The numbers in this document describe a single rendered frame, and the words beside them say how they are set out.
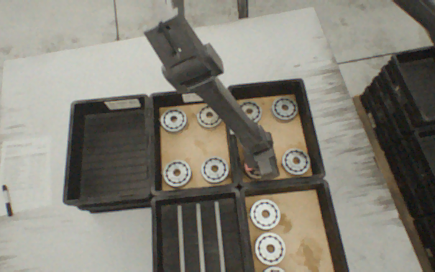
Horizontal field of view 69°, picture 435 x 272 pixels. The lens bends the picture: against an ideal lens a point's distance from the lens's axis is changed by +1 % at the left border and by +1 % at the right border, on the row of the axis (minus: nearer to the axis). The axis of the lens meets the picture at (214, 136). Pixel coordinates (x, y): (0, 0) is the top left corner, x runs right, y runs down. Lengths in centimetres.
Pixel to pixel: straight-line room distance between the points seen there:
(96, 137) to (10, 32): 191
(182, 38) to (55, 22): 244
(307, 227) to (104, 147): 82
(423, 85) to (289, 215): 116
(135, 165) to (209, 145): 29
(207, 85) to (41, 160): 104
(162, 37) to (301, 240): 84
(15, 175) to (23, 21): 179
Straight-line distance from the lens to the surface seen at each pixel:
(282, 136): 126
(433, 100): 201
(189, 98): 125
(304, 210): 119
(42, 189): 151
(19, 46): 298
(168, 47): 61
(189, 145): 123
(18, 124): 169
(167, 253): 117
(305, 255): 118
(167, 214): 118
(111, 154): 129
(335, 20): 280
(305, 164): 120
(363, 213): 140
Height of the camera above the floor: 198
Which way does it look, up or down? 68 degrees down
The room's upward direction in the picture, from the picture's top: 5 degrees counter-clockwise
